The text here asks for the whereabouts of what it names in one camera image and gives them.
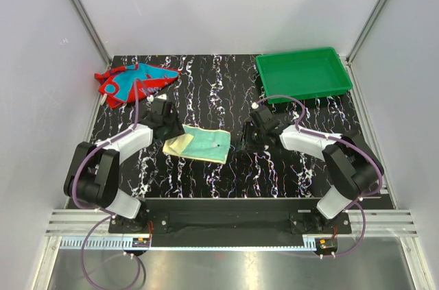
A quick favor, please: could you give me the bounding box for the slotted cable duct rail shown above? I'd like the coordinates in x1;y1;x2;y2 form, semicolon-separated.
60;234;316;252

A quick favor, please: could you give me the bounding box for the green plastic tray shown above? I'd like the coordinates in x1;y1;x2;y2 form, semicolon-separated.
256;47;353;104

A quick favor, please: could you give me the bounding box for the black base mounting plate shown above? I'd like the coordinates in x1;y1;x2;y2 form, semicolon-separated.
109;198;352;235

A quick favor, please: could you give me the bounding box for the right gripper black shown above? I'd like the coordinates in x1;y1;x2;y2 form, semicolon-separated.
236;121;266;154

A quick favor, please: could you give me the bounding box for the red and blue towel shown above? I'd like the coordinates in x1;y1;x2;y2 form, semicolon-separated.
94;63;180;108

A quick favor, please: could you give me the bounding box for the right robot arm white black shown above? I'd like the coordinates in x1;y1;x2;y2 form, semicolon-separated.
241;103;384;233

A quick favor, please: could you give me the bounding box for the aluminium frame post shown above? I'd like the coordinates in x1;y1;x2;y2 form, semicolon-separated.
69;0;112;66
345;0;412;64

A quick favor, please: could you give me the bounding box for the teal and yellow towel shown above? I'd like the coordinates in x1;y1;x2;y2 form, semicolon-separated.
163;125;231;164

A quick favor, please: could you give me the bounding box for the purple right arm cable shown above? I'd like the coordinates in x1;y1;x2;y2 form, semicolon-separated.
252;95;385;257

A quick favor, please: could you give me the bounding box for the left aluminium frame post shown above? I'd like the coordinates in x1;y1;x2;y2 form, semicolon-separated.
69;0;112;66

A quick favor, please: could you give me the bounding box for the right aluminium frame post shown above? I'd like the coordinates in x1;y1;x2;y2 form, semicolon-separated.
345;0;412;64

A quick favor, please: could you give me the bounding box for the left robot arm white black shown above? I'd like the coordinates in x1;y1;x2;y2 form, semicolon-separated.
63;95;185;232

